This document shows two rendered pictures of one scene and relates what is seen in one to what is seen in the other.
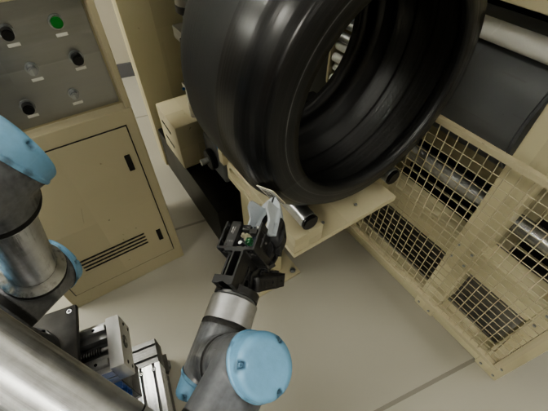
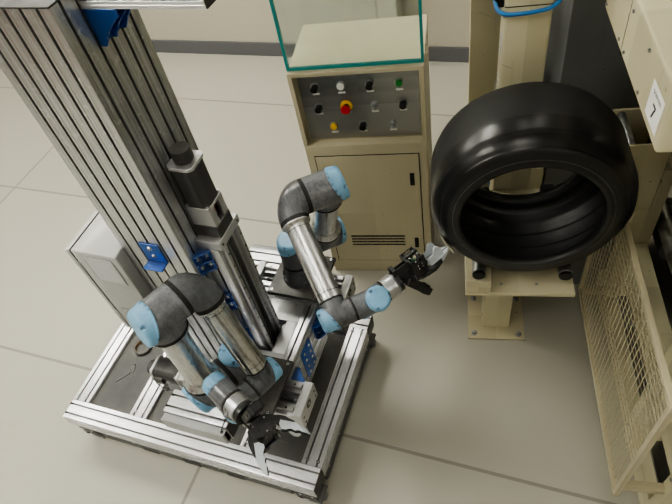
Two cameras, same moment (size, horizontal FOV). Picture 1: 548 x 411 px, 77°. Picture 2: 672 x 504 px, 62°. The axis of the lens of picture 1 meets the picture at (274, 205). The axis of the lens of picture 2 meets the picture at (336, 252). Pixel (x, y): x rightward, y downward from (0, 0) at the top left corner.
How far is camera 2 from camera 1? 1.28 m
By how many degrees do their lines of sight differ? 33
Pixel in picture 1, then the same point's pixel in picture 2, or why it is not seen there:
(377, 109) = (585, 220)
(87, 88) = (403, 122)
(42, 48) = (385, 94)
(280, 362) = (384, 300)
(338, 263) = (569, 354)
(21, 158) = (340, 190)
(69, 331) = not seen: hidden behind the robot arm
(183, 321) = (402, 321)
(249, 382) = (370, 297)
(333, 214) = (514, 282)
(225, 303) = (387, 279)
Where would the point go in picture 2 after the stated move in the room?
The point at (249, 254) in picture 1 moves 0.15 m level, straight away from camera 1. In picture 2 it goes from (409, 265) to (431, 233)
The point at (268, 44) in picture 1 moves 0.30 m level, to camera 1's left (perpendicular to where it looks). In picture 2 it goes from (448, 177) to (368, 144)
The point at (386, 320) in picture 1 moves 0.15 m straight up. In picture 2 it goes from (577, 426) to (583, 411)
